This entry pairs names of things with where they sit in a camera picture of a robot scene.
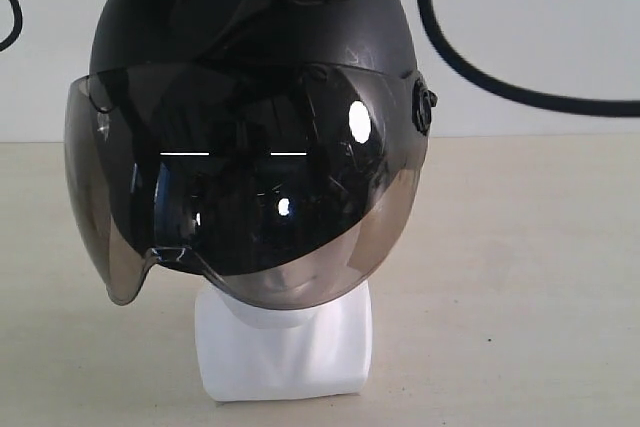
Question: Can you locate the black helmet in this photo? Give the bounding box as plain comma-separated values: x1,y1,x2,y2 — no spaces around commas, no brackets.
64,0,434,310

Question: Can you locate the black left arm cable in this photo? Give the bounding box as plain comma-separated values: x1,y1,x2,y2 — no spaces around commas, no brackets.
0,0,24,53

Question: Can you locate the white mannequin head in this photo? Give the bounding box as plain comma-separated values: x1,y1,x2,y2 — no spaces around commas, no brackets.
194,283,373,402

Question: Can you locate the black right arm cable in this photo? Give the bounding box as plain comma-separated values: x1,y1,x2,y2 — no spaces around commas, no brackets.
412,0,640,119

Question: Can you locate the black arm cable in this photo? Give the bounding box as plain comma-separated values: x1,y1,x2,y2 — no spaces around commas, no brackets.
0,0,24,53
412,0,640,119

